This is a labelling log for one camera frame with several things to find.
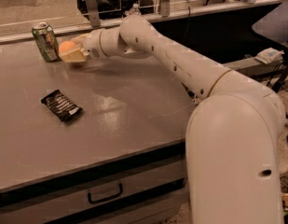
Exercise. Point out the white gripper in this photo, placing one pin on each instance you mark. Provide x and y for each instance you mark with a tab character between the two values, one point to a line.
91	45

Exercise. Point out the orange fruit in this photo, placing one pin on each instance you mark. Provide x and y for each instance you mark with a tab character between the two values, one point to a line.
66	46

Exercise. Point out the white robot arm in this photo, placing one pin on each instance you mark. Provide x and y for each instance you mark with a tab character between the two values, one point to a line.
231	137

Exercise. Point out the green soda can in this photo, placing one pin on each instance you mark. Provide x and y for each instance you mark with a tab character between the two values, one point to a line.
46	41

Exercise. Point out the black snack bar wrapper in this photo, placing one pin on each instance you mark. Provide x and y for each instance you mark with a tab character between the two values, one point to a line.
61	106

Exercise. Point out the clear plastic water bottle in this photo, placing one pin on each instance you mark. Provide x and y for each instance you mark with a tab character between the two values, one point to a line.
135	10

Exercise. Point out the grey drawer cabinet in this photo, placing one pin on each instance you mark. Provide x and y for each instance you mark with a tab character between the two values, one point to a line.
131	130

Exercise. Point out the white packet on ledge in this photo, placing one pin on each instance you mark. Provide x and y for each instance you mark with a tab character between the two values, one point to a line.
269	55

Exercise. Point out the metal railing frame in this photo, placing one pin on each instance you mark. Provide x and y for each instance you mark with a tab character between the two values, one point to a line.
18	16

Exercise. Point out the black drawer handle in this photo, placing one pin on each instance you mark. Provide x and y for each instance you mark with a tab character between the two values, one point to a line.
105	193

